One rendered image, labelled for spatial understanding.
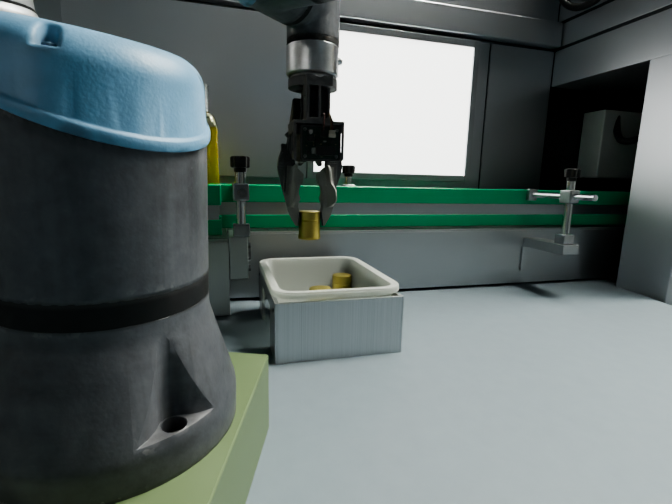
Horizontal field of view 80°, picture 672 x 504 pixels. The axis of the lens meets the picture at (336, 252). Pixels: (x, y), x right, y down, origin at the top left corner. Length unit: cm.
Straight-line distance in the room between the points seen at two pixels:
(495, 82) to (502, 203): 37
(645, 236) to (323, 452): 87
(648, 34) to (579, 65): 17
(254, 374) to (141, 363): 13
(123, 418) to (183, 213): 11
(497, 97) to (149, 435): 111
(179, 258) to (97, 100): 8
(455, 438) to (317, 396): 14
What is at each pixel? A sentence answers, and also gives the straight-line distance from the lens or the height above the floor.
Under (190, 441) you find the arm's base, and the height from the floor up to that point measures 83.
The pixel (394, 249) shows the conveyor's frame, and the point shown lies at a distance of 82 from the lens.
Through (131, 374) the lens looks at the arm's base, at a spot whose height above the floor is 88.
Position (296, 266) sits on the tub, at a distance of 70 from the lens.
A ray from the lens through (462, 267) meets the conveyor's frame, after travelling 91.
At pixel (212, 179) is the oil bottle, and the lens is 77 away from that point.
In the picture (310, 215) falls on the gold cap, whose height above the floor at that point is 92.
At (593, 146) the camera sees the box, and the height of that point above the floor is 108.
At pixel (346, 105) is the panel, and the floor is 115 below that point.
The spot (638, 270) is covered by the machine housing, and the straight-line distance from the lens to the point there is 109.
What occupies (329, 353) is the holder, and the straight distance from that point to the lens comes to 53.
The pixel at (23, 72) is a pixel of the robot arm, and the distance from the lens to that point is 22.
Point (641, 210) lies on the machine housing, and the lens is 108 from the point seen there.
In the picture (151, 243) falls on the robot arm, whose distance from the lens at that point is 22.
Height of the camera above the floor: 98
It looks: 10 degrees down
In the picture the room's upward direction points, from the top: 1 degrees clockwise
